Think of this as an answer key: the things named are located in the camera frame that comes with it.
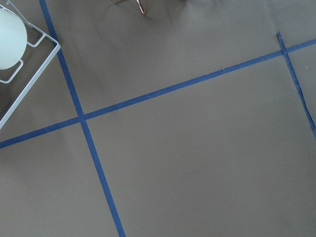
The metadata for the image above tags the white cup in rack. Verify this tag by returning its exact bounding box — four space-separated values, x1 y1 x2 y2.
0 8 27 70

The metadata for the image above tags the copper wire bottle rack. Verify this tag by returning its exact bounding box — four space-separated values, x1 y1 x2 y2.
111 0 149 16

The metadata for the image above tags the white wire dish rack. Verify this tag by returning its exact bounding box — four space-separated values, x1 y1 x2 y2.
0 0 61 130

